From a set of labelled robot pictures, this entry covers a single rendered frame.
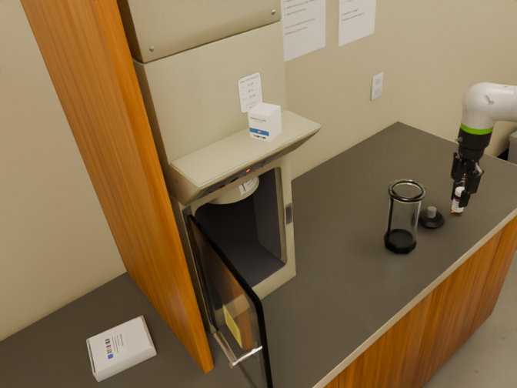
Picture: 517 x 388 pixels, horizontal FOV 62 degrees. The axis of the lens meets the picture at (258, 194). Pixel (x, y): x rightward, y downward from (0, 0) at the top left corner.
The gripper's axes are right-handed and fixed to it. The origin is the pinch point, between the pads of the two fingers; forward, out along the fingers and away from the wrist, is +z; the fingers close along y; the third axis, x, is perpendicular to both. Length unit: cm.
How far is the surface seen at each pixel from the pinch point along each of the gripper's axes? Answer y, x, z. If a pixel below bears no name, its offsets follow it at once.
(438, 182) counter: -18.4, 4.0, 7.7
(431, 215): 3.8, -12.2, 3.2
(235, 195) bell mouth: 18, -78, -31
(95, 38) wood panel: 35, -96, -77
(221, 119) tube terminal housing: 21, -78, -54
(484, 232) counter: 12.1, 2.6, 7.7
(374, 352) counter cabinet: 34, -44, 25
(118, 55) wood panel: 39, -93, -75
